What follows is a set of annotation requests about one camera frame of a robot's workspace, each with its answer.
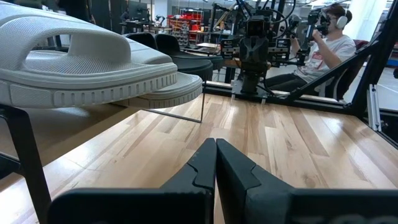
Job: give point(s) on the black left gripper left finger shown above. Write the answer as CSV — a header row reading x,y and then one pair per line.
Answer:
x,y
186,202

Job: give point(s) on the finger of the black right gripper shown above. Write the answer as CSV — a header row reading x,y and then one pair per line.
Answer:
x,y
261,51
247,51

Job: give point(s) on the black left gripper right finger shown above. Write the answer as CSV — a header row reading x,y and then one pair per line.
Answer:
x,y
248,202

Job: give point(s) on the black rubber slide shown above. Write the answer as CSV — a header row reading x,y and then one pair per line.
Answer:
x,y
192,70
171,43

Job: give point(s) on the grey rubber slide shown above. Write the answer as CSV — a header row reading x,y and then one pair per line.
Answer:
x,y
77,77
174,93

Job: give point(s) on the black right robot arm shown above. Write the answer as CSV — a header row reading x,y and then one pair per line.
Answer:
x,y
252,77

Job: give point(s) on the wooden shelf with black legs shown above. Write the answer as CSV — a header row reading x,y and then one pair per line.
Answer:
x,y
29,161

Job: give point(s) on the red storage rack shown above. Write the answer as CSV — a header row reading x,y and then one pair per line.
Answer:
x,y
186,23

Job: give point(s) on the black teleoperation device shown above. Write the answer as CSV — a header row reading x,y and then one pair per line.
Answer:
x,y
311,31

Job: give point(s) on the person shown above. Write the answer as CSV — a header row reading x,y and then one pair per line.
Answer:
x,y
329,53

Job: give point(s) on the white headphones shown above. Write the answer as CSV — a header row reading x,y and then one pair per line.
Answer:
x,y
342,22

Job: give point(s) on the maroon office chair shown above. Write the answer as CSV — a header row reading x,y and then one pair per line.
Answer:
x,y
357,62

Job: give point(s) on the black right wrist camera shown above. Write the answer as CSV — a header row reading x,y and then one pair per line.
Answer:
x,y
256,26

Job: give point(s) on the black aluminium table frame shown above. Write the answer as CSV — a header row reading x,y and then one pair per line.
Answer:
x,y
311,101

